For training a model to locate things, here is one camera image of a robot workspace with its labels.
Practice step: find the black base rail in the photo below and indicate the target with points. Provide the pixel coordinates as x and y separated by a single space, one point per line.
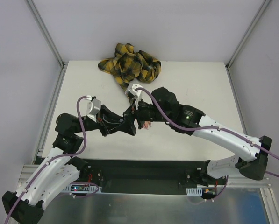
156 177

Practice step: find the mannequin hand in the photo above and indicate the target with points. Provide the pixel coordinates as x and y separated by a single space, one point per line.
147 125

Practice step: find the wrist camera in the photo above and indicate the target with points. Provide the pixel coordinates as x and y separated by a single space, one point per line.
134 93
93 107

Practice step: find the yellow plaid shirt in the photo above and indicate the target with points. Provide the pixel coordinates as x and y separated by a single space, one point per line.
127 66

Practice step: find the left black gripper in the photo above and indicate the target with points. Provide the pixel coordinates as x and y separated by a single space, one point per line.
102 123

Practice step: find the white cable duct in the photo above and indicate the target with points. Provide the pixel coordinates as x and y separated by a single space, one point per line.
81 189
200 191

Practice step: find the right white cable duct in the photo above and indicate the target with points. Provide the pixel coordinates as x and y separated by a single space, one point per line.
200 191

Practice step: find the left white cable duct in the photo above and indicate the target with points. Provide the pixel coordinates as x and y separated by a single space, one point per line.
81 189

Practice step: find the left aluminium frame post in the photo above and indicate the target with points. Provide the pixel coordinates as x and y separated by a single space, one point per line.
44 31

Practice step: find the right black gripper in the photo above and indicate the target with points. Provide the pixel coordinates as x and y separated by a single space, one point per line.
139 115

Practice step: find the aluminium frame post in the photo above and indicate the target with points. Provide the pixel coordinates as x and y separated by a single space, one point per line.
255 20
44 31

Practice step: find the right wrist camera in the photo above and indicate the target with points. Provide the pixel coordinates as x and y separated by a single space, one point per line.
134 93

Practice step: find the right aluminium frame post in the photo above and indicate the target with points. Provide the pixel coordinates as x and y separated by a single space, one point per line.
255 20

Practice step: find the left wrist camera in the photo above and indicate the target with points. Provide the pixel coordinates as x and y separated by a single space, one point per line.
93 107

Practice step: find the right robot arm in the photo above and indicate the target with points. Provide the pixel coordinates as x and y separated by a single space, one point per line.
250 153

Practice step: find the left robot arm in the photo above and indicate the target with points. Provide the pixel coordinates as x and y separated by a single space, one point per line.
27 204

